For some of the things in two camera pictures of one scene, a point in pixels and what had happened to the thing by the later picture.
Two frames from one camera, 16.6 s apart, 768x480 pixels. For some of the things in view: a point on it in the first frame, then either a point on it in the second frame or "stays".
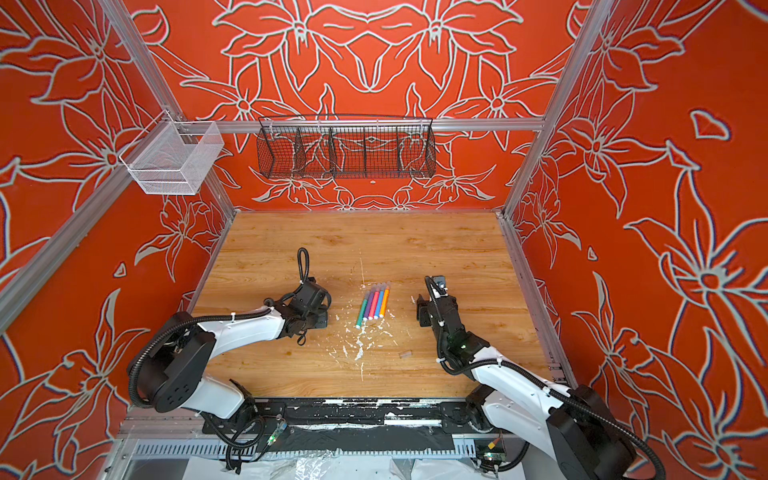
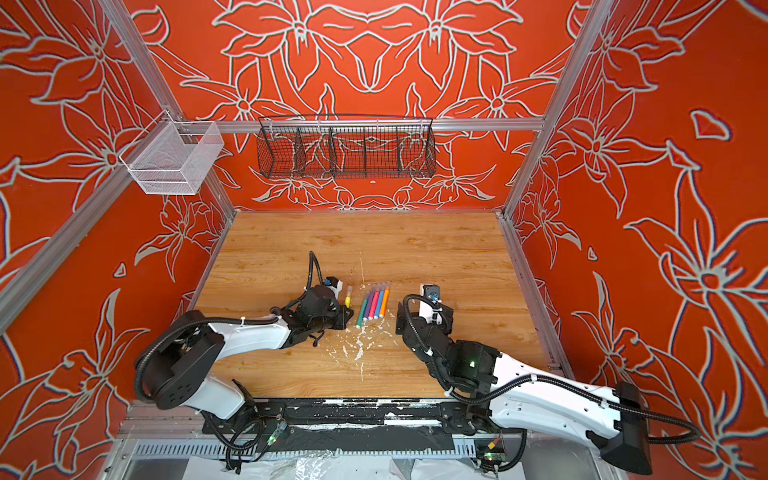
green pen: [361, 313] stays
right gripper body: [426, 316] -> [408, 319]
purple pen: [369, 303] stays
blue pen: [379, 301] stays
